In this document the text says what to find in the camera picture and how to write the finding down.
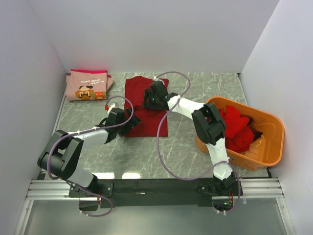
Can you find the dark red t shirt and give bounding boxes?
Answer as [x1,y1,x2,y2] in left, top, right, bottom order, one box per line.
[124,76,166,138]

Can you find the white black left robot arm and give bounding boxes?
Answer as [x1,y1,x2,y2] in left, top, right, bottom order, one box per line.
[37,107,141,197]

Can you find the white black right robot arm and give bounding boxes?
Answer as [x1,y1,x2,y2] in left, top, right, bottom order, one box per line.
[142,81,238,195]

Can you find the pink folded graphic t shirt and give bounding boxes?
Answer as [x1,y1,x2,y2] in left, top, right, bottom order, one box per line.
[65,70,114,101]

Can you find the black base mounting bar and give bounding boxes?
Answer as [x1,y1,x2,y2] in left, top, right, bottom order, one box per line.
[68,178,244,211]

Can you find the red clothes in basket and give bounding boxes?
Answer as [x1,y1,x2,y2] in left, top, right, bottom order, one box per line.
[218,105,263,153]

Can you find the orange plastic basket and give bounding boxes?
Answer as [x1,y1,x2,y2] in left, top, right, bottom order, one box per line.
[208,96,285,171]

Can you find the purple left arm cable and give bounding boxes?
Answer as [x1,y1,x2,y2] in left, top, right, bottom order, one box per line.
[47,96,135,217]

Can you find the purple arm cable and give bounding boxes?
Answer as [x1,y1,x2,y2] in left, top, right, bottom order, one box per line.
[47,96,135,217]
[153,71,242,214]

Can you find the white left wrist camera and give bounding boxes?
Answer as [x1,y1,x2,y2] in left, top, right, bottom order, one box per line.
[104,103,119,113]

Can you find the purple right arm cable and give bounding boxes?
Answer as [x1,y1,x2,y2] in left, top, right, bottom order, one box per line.
[153,71,242,214]

